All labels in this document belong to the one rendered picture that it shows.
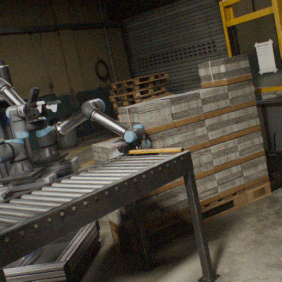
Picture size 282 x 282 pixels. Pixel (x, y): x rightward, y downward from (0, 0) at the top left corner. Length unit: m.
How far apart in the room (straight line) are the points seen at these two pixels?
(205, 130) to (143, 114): 0.58
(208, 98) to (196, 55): 7.53
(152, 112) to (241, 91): 0.89
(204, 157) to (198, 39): 7.66
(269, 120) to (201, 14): 6.81
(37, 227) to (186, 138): 1.90
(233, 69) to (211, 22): 7.04
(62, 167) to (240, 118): 1.56
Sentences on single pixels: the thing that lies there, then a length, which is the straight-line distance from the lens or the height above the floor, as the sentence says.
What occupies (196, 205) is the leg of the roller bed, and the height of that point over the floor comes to 0.48.
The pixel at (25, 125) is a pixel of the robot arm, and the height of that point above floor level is 1.13.
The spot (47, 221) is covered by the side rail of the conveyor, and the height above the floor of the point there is 0.77.
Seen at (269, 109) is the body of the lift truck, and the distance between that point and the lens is 4.36.
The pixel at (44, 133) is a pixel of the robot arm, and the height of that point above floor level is 1.01.
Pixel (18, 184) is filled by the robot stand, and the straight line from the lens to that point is 2.89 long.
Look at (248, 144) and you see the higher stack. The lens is 3.82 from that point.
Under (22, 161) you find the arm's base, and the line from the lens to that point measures 2.85.
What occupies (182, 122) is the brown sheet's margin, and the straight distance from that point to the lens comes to 3.39.
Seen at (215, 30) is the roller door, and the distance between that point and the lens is 10.70.
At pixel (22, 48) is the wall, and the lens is 10.67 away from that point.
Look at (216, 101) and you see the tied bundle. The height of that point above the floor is 0.96.
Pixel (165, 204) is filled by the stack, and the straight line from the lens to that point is 3.38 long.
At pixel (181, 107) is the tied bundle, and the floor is 0.97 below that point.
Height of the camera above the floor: 1.26
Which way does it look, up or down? 8 degrees down
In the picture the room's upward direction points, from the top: 11 degrees counter-clockwise
